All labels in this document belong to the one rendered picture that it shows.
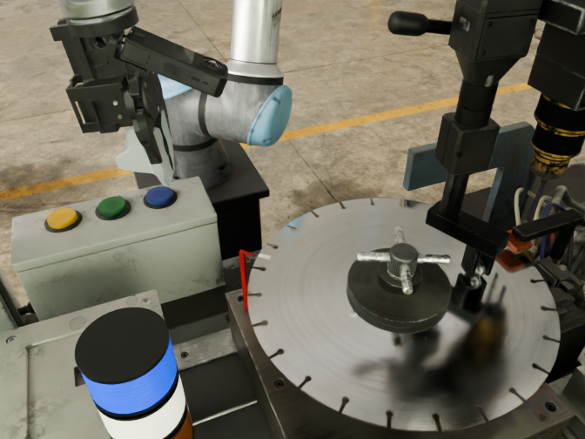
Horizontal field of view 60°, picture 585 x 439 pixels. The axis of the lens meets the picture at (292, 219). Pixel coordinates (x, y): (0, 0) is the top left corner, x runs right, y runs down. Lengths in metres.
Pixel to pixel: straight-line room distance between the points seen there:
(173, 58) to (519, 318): 0.45
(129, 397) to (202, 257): 0.55
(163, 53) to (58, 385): 0.36
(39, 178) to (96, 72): 2.10
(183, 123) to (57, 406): 0.58
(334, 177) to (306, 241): 1.81
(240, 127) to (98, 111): 0.38
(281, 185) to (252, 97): 1.46
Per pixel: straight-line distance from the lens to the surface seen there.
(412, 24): 0.49
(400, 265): 0.53
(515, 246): 0.64
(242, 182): 1.08
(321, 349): 0.51
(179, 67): 0.58
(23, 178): 2.73
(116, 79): 0.60
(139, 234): 0.75
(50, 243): 0.78
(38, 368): 0.63
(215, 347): 0.76
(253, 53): 0.94
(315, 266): 0.59
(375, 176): 2.45
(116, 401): 0.27
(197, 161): 1.05
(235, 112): 0.94
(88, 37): 0.58
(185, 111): 0.99
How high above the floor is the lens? 1.36
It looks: 39 degrees down
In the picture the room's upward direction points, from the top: 1 degrees counter-clockwise
